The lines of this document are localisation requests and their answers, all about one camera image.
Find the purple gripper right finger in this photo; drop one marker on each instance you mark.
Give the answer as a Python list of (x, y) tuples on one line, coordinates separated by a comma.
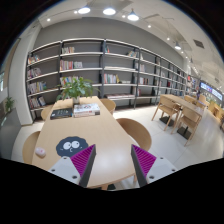
[(149, 168)]

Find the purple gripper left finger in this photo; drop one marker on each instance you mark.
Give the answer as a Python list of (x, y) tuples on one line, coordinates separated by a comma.
[(77, 168)]

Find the dark cartoon face mouse pad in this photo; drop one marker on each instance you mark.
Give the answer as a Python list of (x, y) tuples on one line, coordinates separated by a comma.
[(70, 146)]

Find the white computer mouse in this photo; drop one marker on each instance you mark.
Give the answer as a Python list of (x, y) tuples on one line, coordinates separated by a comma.
[(40, 152)]

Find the wooden chair near right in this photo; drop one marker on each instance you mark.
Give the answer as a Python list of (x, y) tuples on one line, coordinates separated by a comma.
[(137, 131)]

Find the wooden chair near left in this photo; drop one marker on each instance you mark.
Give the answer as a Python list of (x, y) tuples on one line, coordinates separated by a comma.
[(29, 147)]

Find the black book on table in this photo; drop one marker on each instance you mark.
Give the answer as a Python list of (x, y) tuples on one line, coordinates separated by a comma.
[(61, 113)]

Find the stack of white books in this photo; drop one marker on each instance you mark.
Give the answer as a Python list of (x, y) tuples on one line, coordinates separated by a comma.
[(82, 110)]

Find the wooden chair far left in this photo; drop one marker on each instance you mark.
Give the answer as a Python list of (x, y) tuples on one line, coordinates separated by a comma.
[(46, 111)]

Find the wooden chair far right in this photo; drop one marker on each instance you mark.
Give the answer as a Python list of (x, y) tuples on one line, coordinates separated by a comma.
[(109, 104)]

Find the green potted plant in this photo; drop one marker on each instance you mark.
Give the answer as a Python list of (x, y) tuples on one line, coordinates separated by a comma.
[(77, 88)]

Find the small plant at left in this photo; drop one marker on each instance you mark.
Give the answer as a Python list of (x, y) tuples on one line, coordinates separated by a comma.
[(9, 103)]

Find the large dark bookshelf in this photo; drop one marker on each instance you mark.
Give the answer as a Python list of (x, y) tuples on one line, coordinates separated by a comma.
[(125, 73)]

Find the pendant lamp right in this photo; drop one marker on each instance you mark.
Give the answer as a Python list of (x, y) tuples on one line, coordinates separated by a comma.
[(133, 16)]

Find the pendant lamp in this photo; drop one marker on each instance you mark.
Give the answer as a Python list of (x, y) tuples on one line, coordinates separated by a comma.
[(109, 11), (133, 16), (84, 10)]

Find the pendant lamp left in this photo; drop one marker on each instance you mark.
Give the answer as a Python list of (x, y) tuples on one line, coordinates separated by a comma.
[(84, 10)]

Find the pendant lamp middle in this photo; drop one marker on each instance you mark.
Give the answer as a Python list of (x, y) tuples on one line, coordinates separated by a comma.
[(109, 11)]

